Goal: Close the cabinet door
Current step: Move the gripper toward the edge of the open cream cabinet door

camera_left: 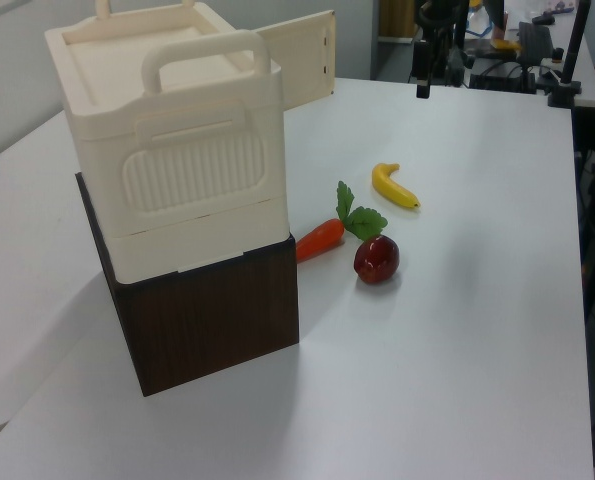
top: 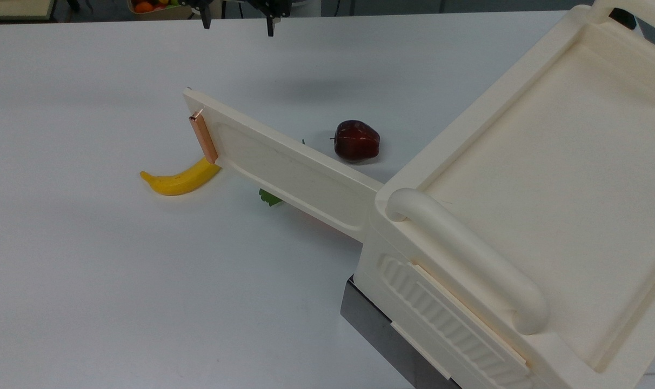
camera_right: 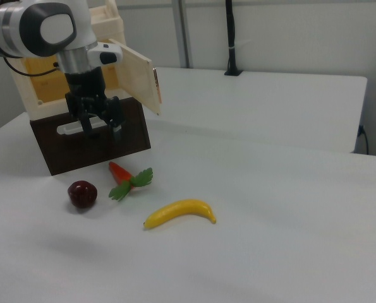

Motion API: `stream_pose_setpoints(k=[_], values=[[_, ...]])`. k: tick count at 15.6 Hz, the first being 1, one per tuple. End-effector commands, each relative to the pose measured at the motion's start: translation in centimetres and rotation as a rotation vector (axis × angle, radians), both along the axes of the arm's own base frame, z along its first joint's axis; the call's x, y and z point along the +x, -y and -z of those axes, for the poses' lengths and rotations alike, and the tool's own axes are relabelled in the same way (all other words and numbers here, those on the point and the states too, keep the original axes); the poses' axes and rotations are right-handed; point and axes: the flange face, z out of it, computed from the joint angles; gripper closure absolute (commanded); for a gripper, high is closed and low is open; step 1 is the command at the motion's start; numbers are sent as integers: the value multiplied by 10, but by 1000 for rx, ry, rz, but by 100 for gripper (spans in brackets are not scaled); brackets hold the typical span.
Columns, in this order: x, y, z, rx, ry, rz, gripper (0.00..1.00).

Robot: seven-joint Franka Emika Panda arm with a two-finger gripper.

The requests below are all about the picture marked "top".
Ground yellow toy banana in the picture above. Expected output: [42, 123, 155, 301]
[139, 157, 222, 197]

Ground cream cabinet door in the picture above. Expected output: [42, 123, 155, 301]
[183, 88, 385, 242]

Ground basket of fruit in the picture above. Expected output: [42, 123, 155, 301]
[126, 0, 196, 21]

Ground wooden background table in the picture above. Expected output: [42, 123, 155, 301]
[0, 0, 57, 22]

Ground dark robot gripper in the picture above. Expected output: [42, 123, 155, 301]
[179, 0, 291, 37]

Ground copper door handle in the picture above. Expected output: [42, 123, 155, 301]
[189, 110, 219, 165]

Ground cream plastic cabinet body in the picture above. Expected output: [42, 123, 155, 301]
[353, 0, 655, 389]

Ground dark brown drawer base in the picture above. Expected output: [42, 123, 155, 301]
[340, 276, 463, 389]

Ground dark red toy apple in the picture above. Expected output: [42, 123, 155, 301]
[330, 120, 381, 162]

